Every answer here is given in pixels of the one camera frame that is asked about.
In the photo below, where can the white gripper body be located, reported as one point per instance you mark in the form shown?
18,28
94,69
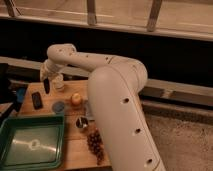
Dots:
49,70

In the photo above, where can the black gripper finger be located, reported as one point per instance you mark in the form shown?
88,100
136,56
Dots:
46,85

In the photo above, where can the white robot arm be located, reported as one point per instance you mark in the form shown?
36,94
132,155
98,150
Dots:
112,90

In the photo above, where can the clear paper cup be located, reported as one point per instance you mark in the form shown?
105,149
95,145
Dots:
58,82

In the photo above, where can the blue object at left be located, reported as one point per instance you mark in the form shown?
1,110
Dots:
20,93

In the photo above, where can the yellow orange fruit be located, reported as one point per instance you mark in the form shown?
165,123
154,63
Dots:
76,99

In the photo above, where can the clear plastic wrapper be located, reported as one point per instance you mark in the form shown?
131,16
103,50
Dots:
88,113

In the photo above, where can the green plastic tray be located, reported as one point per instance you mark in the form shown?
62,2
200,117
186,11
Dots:
31,143

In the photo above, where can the dark grape bunch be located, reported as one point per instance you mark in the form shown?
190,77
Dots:
94,143

